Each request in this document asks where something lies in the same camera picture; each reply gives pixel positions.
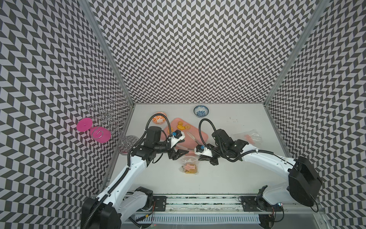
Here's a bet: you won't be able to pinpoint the pink round disc lower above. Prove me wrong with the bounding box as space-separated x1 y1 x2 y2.
90 127 112 144

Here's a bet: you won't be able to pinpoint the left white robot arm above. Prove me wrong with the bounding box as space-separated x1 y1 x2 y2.
81 142 189 229

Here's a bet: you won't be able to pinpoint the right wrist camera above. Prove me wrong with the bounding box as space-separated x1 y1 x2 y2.
194 145 213 157

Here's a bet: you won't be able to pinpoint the blue patterned small bowl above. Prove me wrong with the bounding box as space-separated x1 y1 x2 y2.
193 105 209 118

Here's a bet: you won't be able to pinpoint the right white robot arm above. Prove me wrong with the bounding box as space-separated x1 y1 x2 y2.
194 141 323 211

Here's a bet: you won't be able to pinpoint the metal tongs white tips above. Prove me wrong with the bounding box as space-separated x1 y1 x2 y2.
185 131 202 148

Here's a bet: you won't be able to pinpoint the pink round disc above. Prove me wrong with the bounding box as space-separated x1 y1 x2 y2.
76 118 93 132
90 127 112 144

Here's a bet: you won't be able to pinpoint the metal base rail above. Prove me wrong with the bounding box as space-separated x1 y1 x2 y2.
131 194 327 229

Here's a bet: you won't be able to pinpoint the clear resealable bag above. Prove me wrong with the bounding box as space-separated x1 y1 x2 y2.
233 129 263 147
179 156 199 175

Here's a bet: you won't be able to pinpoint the pink round disc upper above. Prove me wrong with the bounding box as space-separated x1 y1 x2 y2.
76 118 93 132

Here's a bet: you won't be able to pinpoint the orange patterned small bowl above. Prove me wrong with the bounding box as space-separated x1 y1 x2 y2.
152 112 167 125

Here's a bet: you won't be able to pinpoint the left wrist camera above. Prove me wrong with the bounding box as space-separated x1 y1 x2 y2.
168 130 185 149

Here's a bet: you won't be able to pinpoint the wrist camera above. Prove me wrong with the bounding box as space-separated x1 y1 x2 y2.
168 130 185 149
194 145 213 157

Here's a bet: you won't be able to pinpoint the wire spiral stand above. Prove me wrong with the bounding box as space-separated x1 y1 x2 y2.
88 96 138 156

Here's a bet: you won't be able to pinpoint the pink plastic tray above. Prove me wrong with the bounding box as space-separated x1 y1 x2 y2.
170 118 202 149

